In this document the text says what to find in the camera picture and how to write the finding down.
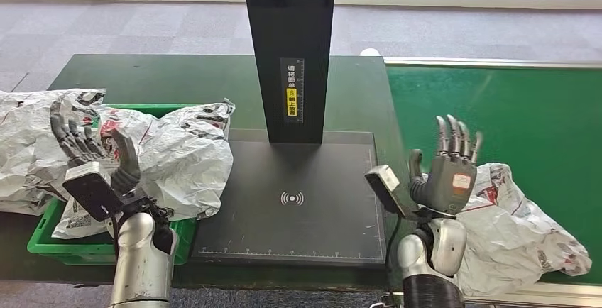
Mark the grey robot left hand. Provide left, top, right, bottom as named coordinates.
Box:
left=49, top=101, right=142, bottom=197

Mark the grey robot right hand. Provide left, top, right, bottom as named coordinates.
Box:
left=407, top=114, right=483, bottom=216

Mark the white parcel red line print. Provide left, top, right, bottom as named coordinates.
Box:
left=454, top=162, right=593, bottom=297

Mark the grey parcel bag black print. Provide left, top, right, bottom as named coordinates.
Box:
left=0, top=88, right=106, bottom=216

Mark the black inbound scanner machine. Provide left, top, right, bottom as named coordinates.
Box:
left=192, top=0, right=388, bottom=267

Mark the dark green table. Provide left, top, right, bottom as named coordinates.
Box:
left=0, top=54, right=410, bottom=290

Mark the green plastic crate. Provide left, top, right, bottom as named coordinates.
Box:
left=27, top=102, right=199, bottom=266

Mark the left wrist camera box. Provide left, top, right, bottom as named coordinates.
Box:
left=62, top=162, right=124, bottom=222

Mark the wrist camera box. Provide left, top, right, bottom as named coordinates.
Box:
left=62, top=162, right=124, bottom=222
left=364, top=165, right=420, bottom=222

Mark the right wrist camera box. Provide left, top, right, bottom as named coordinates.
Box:
left=364, top=165, right=420, bottom=222

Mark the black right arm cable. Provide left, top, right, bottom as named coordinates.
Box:
left=384, top=214, right=404, bottom=269

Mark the silver conveyor frame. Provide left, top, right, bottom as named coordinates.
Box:
left=383, top=56, right=602, bottom=308

